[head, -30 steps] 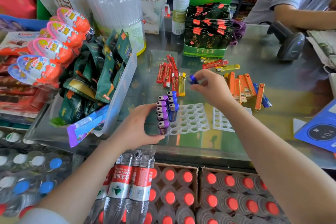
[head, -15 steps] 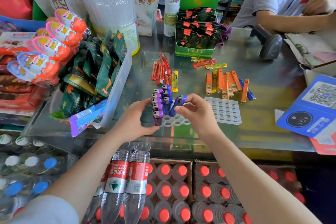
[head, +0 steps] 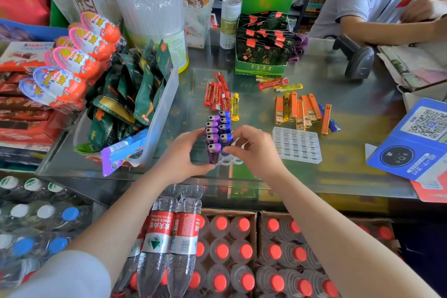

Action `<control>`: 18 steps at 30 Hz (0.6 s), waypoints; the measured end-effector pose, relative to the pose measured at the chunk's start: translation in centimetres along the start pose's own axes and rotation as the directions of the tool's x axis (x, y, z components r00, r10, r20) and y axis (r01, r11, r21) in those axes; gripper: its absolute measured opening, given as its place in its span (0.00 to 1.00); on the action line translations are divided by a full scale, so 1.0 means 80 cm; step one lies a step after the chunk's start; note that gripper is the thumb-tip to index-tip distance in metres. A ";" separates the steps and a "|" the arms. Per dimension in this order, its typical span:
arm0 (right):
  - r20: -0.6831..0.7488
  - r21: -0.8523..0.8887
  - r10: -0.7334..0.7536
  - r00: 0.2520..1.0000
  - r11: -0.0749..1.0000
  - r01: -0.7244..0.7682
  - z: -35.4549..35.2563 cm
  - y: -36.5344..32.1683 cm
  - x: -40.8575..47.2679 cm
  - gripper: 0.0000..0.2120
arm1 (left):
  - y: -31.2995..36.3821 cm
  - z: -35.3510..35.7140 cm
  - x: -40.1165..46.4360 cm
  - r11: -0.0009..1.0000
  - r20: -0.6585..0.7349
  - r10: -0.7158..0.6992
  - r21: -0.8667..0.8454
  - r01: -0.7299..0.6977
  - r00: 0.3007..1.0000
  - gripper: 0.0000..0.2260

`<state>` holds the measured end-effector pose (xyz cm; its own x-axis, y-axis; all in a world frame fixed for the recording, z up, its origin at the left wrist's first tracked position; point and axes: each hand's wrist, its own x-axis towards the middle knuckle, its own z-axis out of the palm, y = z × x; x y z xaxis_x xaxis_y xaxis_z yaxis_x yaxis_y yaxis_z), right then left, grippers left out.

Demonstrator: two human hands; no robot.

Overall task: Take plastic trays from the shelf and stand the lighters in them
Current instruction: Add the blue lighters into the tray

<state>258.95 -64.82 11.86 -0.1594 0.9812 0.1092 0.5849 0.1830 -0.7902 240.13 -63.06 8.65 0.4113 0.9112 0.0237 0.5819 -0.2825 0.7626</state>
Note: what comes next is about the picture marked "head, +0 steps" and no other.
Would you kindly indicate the purple and white packet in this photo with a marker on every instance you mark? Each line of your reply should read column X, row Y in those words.
column 120, row 153

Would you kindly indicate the group of red cap bottles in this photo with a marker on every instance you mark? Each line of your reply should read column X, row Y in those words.
column 227, row 252
column 290, row 259

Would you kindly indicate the clear plastic bin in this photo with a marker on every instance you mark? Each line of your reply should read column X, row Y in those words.
column 164, row 116

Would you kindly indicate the rack of chocolate egg packs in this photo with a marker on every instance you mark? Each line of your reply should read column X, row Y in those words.
column 75, row 60

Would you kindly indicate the pile of green snack packets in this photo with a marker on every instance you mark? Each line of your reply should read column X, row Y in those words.
column 129, row 95

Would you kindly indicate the red label water bottle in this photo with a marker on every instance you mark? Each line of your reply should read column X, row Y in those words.
column 155, row 238
column 185, row 238

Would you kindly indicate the pack of white and blue cap bottles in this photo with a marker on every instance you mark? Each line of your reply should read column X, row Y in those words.
column 31, row 224

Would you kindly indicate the clear tub of straws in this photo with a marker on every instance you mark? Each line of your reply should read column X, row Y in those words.
column 153, row 11

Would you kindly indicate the blue payment code stand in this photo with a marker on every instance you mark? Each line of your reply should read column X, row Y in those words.
column 410, row 147

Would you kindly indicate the person's left thumb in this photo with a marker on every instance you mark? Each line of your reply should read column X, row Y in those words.
column 202, row 168

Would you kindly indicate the stack of chocolate bar boxes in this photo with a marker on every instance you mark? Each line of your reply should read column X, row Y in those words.
column 21, row 112

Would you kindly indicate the red card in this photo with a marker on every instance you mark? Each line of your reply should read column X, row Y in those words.
column 431, row 189

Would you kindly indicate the single red lighter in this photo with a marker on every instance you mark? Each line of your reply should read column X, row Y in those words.
column 272, row 83

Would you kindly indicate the black barcode scanner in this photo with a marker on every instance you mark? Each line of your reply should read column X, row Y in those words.
column 358, row 58

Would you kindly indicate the person's right thumb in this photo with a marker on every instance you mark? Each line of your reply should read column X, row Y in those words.
column 233, row 151

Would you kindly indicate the purple lighter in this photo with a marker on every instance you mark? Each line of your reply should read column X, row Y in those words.
column 214, row 118
column 211, row 131
column 212, row 138
column 214, row 153
column 212, row 124

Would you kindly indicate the white and green can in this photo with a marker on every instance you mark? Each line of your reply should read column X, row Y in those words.
column 229, row 22

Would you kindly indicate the pile of orange lighters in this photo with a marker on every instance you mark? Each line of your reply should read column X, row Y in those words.
column 303, row 111

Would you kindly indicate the white plastic lighter tray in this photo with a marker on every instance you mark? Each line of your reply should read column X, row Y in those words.
column 296, row 144

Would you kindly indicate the clear plastic lighter tray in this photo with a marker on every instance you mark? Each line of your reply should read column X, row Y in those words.
column 234, row 161

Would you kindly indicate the person's right hand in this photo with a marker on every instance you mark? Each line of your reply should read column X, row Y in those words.
column 263, row 154

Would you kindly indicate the purple cloth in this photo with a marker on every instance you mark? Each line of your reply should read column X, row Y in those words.
column 299, row 46

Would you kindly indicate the person's right forearm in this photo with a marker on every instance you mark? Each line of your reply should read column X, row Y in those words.
column 342, row 245

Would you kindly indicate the pile of red lighters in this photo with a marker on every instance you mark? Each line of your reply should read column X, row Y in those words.
column 216, row 93

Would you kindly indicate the person's left forearm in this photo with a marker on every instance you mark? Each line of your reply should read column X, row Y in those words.
column 122, row 217

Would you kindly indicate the clear plastic box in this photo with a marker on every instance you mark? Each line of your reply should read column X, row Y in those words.
column 197, row 18

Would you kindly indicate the white sleeve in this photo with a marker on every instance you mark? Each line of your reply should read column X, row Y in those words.
column 63, row 276

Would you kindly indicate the person's left hand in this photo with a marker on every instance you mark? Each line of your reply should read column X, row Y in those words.
column 176, row 160

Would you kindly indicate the stack of dark snack packets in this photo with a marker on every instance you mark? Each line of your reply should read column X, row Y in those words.
column 263, row 41

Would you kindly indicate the blue lighter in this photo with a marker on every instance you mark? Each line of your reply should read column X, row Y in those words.
column 225, row 114
column 224, row 128
column 226, row 138
column 333, row 125

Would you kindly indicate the yellow lighter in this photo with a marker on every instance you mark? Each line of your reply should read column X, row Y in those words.
column 288, row 88
column 263, row 78
column 235, row 107
column 286, row 107

